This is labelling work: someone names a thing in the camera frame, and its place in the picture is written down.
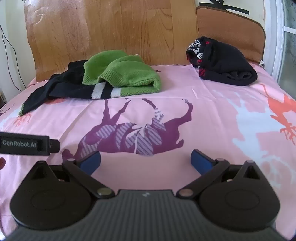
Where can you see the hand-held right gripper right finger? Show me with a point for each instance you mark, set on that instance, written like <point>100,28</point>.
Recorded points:
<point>200,162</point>

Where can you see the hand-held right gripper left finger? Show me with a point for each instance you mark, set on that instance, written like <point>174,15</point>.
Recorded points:
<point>91,162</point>

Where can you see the green and black knit sweater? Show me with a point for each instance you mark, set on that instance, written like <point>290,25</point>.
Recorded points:
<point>129,69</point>

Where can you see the pink deer print bedsheet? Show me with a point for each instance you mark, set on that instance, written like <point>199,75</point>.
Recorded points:
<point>185,97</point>

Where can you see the black patterned knit sweater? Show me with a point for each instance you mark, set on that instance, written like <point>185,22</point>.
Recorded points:
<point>226,60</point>

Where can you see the wooden headboard panel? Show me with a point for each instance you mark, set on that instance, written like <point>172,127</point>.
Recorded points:
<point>115,27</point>

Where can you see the brown headboard cushion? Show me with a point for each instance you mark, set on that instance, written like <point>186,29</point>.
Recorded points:
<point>231,27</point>

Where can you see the white window frame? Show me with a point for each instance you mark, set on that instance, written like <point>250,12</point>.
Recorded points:
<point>275,46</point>

